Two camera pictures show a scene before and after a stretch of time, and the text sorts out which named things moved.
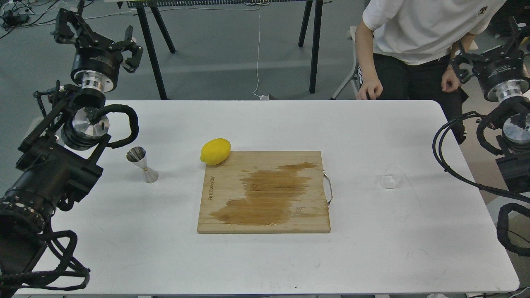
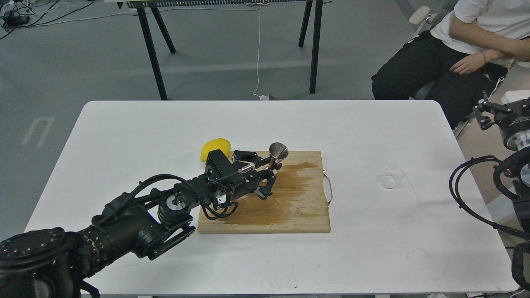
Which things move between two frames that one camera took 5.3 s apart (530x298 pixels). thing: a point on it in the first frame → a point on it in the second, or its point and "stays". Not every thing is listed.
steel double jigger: (138, 155) → (277, 150)
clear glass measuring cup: (393, 173) stays
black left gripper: (96, 63) → (227, 180)
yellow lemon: (215, 151) stays
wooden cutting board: (279, 191) stays
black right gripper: (504, 80) → (514, 119)
